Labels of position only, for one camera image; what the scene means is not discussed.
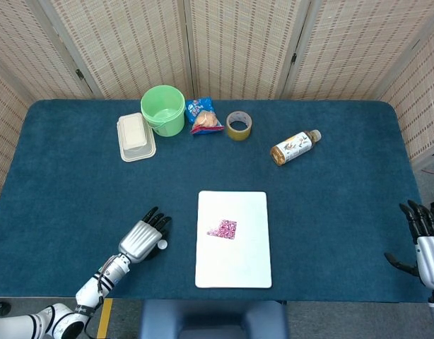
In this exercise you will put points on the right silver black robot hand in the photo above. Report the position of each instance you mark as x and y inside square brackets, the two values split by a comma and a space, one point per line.
[430, 254]

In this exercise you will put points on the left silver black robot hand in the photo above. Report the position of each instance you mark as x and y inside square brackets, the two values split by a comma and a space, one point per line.
[139, 240]

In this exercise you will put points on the small white round object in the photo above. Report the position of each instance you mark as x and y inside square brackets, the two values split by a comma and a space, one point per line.
[163, 244]

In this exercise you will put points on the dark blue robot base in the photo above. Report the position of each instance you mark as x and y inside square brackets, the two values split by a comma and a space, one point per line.
[213, 319]

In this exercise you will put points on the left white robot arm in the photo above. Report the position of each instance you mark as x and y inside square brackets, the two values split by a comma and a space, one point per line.
[91, 291]

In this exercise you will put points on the beige lidded container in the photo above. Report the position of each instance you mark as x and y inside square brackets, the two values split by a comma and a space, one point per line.
[134, 136]

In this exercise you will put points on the blue red snack bag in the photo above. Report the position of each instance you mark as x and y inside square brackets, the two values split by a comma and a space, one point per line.
[203, 118]

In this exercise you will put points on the blue table cloth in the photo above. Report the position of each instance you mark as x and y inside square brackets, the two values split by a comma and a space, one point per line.
[79, 194]

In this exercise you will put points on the white magnetic whiteboard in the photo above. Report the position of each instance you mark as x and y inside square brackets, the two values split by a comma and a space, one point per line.
[238, 265]

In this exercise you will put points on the green plastic bucket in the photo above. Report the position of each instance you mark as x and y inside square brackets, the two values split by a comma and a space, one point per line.
[164, 116]

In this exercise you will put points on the yellow tape roll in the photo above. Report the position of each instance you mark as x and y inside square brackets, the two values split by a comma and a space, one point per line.
[238, 135]

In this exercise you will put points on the woven folding screen panel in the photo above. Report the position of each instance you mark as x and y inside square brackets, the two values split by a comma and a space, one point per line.
[245, 46]
[3, 123]
[355, 46]
[422, 102]
[26, 42]
[125, 42]

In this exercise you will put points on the black caster wheel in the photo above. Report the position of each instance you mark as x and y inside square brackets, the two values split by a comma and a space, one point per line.
[0, 308]

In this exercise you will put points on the amber tea bottle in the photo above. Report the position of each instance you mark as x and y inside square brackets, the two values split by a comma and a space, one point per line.
[294, 146]

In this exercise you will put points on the dark metal screen hinge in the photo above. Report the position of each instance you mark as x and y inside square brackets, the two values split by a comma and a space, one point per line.
[79, 74]
[293, 58]

